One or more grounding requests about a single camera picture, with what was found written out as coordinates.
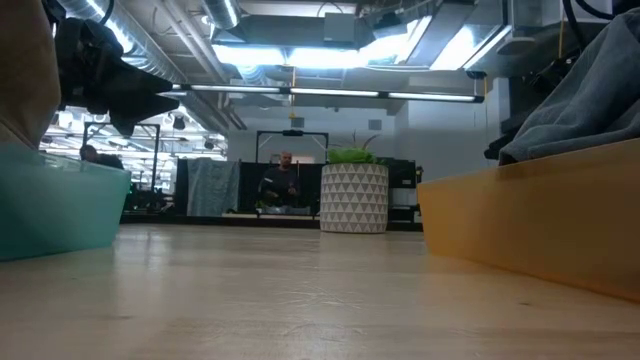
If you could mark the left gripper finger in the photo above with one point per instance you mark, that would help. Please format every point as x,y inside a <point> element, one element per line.
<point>145,107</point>
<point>145,84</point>

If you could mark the tan baseball cap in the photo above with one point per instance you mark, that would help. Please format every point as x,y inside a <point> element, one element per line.
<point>25,75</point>

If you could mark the orange translucent plastic tray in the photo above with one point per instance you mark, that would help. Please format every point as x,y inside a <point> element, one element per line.
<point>525,225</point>

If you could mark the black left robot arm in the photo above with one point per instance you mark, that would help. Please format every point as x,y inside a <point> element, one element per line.
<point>52,9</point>

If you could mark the person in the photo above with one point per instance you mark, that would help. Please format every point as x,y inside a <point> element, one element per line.
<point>107,161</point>
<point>280,185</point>

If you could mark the grey draped cloth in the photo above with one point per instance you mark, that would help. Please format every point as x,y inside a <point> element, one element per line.
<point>212,187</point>

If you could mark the black partition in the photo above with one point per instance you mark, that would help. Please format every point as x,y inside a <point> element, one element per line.
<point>250,185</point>

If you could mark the teal translucent plastic tray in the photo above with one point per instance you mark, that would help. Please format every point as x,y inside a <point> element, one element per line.
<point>60,210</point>

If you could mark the black bar with light strips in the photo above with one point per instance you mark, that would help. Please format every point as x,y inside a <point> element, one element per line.
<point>285,91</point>

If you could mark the fluorescent ceiling light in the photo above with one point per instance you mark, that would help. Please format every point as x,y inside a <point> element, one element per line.
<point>300,57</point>

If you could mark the grey ceiling box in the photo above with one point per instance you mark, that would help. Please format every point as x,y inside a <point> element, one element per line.
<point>340,27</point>

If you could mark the succulent in white patterned pot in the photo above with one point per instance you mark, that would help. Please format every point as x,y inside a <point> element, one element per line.
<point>352,200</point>

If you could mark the silver ceiling duct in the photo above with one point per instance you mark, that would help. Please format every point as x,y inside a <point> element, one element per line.
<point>150,50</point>

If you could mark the black background rig frame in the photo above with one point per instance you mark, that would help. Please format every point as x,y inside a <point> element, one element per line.
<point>292,133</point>
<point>158,150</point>

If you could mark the grey square wall speaker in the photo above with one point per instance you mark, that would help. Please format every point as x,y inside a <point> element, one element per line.
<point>297,123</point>
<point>375,124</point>

